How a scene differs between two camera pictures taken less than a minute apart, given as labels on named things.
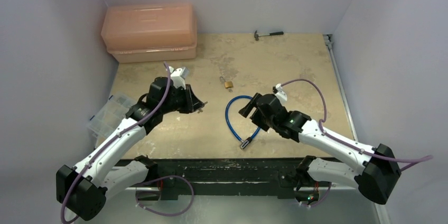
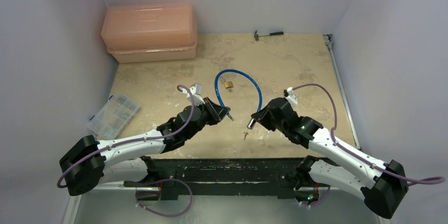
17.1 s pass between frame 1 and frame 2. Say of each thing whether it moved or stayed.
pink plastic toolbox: stayed
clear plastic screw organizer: stayed
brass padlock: stayed
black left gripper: moved
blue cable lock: moved
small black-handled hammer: stayed
